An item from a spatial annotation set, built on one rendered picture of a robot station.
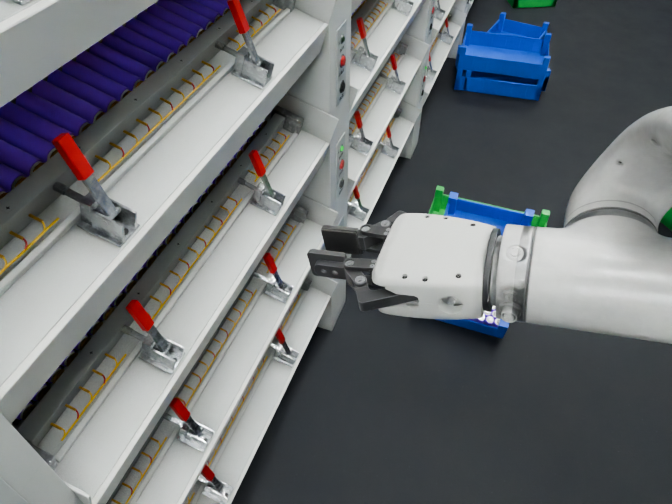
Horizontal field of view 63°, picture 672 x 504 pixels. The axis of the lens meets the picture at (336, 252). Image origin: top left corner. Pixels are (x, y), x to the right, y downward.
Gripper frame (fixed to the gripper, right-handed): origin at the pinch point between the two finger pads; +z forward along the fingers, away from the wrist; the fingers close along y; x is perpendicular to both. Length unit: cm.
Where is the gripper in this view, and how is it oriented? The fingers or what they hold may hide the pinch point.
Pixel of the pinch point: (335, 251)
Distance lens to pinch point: 54.8
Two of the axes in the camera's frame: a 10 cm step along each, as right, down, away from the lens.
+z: -9.2, -1.1, 3.8
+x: -1.9, -7.3, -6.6
